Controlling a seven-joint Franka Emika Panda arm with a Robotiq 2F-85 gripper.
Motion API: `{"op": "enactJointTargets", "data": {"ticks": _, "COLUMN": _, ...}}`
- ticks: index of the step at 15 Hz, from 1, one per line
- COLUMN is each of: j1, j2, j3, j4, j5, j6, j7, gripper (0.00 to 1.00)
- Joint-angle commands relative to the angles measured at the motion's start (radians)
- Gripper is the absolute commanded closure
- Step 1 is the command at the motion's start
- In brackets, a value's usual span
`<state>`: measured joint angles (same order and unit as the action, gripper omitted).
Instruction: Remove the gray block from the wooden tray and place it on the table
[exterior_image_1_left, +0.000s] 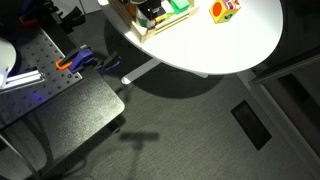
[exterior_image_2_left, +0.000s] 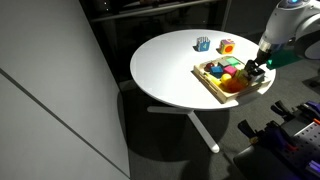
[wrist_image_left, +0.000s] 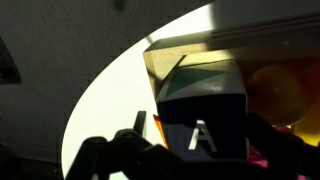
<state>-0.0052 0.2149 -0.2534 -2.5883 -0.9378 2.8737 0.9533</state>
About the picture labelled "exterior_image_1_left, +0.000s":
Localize green block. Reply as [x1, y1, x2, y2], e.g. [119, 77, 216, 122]
[169, 0, 188, 15]

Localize wooden tray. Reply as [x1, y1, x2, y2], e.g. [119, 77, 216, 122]
[108, 0, 200, 44]

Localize yellow cube orange circle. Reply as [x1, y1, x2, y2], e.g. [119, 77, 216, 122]
[209, 0, 242, 25]

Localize white table base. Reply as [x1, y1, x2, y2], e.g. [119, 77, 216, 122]
[120, 57, 210, 85]

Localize black purple spring clamp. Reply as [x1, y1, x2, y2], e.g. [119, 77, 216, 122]
[95, 50, 123, 76]

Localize purple clamp orange tip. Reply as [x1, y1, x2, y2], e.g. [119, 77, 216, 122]
[18, 0, 58, 28]
[55, 44, 97, 73]

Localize black perforated breadboard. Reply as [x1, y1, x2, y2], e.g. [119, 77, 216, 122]
[0, 19, 83, 131]

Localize black cart plate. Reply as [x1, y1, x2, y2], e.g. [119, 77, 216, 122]
[0, 68, 126, 180]

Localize aluminium extrusion bar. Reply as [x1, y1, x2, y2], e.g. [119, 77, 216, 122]
[0, 68, 46, 92]

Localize black floor vent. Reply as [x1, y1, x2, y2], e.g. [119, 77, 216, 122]
[230, 99, 273, 151]

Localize dark cabinet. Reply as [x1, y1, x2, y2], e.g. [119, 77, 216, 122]
[249, 46, 320, 158]

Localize metal cart leg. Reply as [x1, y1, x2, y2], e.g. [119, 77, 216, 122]
[0, 133, 42, 180]

